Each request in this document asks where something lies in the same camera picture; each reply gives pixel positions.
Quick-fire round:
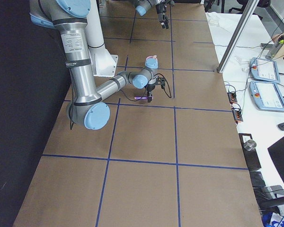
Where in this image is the orange terminal block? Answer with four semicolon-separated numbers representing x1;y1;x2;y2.
231;107;243;124
227;91;237;104

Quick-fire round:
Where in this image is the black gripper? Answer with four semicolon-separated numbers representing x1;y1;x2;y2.
146;84;156;102
156;3;169;29

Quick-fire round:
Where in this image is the aluminium frame post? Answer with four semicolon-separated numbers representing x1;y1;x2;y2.
217;0;259;73

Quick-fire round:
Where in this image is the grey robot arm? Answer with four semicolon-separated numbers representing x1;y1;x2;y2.
130;0;173;29
29;0;158;130

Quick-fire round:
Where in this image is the lower teach pendant tablet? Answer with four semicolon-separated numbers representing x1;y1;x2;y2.
249;80;284;112

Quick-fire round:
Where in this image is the white desk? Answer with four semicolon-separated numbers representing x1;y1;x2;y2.
204;10;284;213

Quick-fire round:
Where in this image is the upper teach pendant tablet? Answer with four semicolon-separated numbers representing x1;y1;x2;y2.
249;57;280;83

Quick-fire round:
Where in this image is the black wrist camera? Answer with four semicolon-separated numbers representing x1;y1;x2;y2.
155;77;166;89

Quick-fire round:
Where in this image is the grey water bottle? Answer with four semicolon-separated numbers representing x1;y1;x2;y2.
265;35;284;60

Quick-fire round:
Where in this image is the upper orange terminal block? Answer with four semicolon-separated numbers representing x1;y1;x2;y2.
227;91;237;104

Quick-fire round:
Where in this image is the black office chair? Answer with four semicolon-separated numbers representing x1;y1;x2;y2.
228;0;272;19

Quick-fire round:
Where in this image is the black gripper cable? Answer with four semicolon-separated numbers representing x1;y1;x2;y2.
119;73;173;102

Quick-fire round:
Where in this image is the teach pendant tablet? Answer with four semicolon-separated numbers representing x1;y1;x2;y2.
249;80;284;112
249;57;280;83

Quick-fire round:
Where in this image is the lower orange terminal block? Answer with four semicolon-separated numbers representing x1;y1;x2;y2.
231;107;243;124

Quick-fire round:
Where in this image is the steel cup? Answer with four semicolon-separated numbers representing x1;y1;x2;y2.
243;140;257;151

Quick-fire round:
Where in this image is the pink mesh pen holder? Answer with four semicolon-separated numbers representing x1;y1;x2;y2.
146;55;157;60

